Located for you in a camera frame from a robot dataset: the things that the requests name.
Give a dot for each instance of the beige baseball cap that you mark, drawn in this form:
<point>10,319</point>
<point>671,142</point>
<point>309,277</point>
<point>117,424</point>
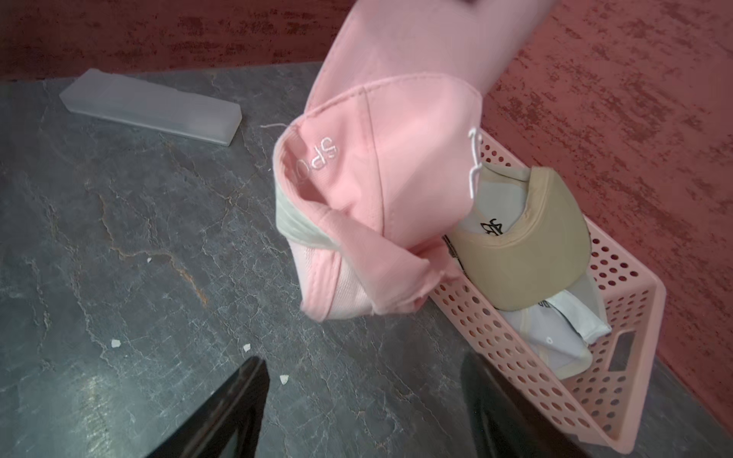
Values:
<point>526,248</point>

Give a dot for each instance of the pink plastic basket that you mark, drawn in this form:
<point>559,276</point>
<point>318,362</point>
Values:
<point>603,404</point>

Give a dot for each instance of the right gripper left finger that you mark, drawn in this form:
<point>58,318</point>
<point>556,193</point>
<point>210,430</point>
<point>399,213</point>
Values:
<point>228,423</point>

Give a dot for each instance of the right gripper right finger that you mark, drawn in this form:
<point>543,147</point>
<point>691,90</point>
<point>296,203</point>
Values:
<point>504,424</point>

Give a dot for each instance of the pink baseball cap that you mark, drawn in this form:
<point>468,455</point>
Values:
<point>384,160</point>

